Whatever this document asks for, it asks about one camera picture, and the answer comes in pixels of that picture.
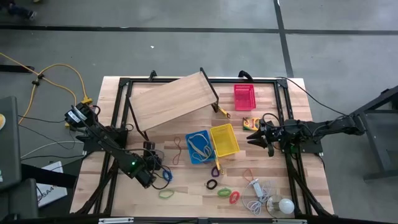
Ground white cardboard box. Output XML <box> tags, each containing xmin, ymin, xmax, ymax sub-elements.
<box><xmin>36</xmin><ymin>161</ymin><xmax>68</xmax><ymax>208</ymax></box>

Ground yellow plastic basket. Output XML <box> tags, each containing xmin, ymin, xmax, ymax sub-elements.
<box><xmin>210</xmin><ymin>123</ymin><xmax>241</xmax><ymax>158</ymax></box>

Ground black flat bar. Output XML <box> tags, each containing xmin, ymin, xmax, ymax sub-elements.
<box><xmin>0</xmin><ymin>64</ymin><xmax>35</xmax><ymax>74</ymax></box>
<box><xmin>20</xmin><ymin>163</ymin><xmax>78</xmax><ymax>190</ymax></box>

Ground black metal rig frame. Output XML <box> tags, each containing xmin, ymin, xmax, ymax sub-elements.
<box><xmin>70</xmin><ymin>70</ymin><xmax>335</xmax><ymax>218</ymax></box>

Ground red coil keychain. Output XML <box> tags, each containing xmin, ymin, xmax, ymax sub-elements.
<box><xmin>229</xmin><ymin>190</ymin><xmax>241</xmax><ymax>205</ymax></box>

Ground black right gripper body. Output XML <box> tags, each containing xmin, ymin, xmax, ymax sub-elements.
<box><xmin>260</xmin><ymin>119</ymin><xmax>282</xmax><ymax>157</ymax></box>

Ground dark grey cart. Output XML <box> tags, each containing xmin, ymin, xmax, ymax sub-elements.
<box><xmin>0</xmin><ymin>95</ymin><xmax>40</xmax><ymax>220</ymax></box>

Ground black power cable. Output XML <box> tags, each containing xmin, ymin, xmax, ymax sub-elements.
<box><xmin>275</xmin><ymin>77</ymin><xmax>349</xmax><ymax>117</ymax></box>

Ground wooden shelf riser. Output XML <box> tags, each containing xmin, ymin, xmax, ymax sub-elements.
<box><xmin>127</xmin><ymin>67</ymin><xmax>220</xmax><ymax>141</ymax></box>

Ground green rubber band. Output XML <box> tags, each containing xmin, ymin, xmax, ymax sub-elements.
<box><xmin>158</xmin><ymin>189</ymin><xmax>175</xmax><ymax>200</ymax></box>

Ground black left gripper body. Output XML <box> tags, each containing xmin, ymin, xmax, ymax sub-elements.
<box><xmin>142</xmin><ymin>141</ymin><xmax>165</xmax><ymax>172</ymax></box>

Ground black metal stand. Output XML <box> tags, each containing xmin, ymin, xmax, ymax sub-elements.
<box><xmin>343</xmin><ymin>85</ymin><xmax>398</xmax><ymax>182</ymax></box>

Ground clear round dish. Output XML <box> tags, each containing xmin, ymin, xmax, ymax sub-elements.
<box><xmin>266</xmin><ymin>194</ymin><xmax>292</xmax><ymax>218</ymax></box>

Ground wide tan rubber band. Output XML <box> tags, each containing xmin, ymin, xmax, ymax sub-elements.
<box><xmin>188</xmin><ymin>133</ymin><xmax>213</xmax><ymax>162</ymax></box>

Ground yellow extension cord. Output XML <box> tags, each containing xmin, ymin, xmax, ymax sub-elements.
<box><xmin>0</xmin><ymin>52</ymin><xmax>93</xmax><ymax>130</ymax></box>

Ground green coil keychain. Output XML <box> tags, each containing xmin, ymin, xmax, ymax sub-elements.
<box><xmin>216</xmin><ymin>187</ymin><xmax>233</xmax><ymax>198</ymax></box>

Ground person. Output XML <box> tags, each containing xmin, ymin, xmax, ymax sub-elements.
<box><xmin>6</xmin><ymin>0</ymin><xmax>38</xmax><ymax>21</ymax></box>

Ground white charger with cable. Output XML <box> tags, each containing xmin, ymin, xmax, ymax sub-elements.
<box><xmin>241</xmin><ymin>178</ymin><xmax>272</xmax><ymax>217</ymax></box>

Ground white light bulb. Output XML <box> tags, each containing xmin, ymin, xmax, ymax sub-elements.
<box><xmin>267</xmin><ymin>198</ymin><xmax>295</xmax><ymax>215</ymax></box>

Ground pink plastic basket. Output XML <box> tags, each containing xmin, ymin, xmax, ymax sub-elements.
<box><xmin>233</xmin><ymin>83</ymin><xmax>257</xmax><ymax>111</ymax></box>

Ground blue plastic basket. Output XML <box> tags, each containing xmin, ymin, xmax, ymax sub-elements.
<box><xmin>185</xmin><ymin>129</ymin><xmax>216</xmax><ymax>165</ymax></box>

